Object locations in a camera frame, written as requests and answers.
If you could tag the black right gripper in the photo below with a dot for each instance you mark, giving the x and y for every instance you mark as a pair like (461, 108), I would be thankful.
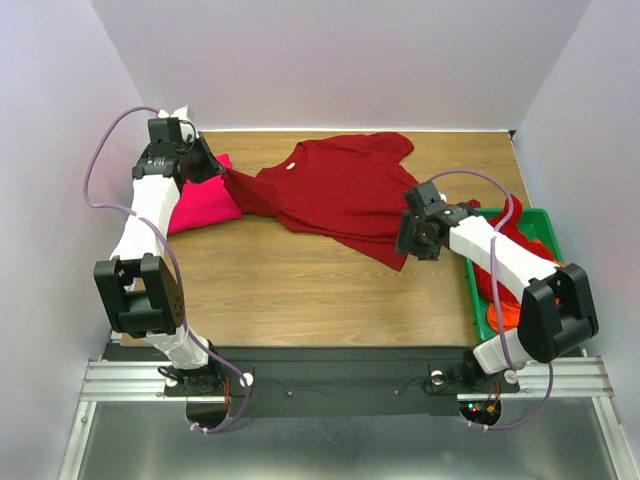
(405, 232)

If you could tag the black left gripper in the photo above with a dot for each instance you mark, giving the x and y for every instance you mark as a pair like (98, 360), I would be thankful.
(212, 168)

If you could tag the dark red t-shirt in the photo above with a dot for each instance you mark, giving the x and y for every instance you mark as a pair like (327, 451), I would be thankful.
(349, 188)

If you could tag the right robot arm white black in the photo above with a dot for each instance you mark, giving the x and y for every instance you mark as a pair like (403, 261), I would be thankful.
(557, 311)

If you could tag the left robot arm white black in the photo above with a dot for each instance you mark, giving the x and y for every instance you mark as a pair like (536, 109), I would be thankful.
(139, 284)

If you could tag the folded pink t-shirt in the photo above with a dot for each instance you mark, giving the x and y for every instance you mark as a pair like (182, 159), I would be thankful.
(202, 205)

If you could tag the red t-shirt in bin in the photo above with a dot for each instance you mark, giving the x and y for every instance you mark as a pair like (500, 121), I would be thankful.
(511, 230)

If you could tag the green plastic bin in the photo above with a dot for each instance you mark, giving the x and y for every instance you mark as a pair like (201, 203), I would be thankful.
(530, 227)

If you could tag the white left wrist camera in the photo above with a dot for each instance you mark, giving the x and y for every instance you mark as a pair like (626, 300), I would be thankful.
(182, 114)

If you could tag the aluminium frame rail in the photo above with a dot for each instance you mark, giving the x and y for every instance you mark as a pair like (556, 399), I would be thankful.
(140, 381)

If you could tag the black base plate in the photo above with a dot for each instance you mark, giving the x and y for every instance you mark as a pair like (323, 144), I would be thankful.
(359, 381)

